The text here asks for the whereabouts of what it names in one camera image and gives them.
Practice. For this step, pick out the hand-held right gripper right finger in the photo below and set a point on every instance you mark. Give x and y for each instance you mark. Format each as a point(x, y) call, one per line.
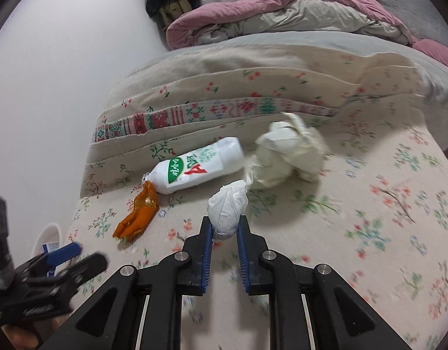
point(243, 259)

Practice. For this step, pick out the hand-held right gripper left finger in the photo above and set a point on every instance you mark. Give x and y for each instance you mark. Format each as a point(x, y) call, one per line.
point(206, 259)

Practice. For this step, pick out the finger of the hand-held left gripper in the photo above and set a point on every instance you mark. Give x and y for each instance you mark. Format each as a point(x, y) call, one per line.
point(91, 262)
point(65, 252)

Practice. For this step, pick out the blue and white carton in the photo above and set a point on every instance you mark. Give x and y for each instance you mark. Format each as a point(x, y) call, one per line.
point(48, 248)

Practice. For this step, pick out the white printed plastic bin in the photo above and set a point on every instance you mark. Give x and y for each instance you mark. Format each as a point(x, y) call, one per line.
point(50, 234)

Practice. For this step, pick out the small white knotted bag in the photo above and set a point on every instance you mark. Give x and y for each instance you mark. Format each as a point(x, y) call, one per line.
point(227, 207)

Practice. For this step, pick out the person's left hand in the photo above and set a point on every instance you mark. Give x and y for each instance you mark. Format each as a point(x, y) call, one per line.
point(21, 337)

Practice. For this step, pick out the orange yellow snack wrapper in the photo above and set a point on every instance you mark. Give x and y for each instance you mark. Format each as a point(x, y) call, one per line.
point(140, 211)

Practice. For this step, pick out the white bottle with green label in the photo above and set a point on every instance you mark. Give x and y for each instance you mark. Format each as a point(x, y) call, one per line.
point(194, 169)

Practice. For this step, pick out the large crumpled white paper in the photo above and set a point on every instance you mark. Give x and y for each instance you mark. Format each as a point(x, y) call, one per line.
point(282, 149)

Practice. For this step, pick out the floral bed sheet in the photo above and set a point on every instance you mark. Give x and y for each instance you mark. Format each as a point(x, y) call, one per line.
point(355, 207)

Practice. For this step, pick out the beige blanket with patterned border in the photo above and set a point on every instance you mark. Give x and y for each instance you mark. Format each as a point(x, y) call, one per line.
point(245, 80)

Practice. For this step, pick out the pink quilt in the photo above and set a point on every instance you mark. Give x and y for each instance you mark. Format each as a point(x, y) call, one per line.
point(224, 11)

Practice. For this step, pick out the grey pillow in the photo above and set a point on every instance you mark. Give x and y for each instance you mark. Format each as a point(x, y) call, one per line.
point(413, 7)

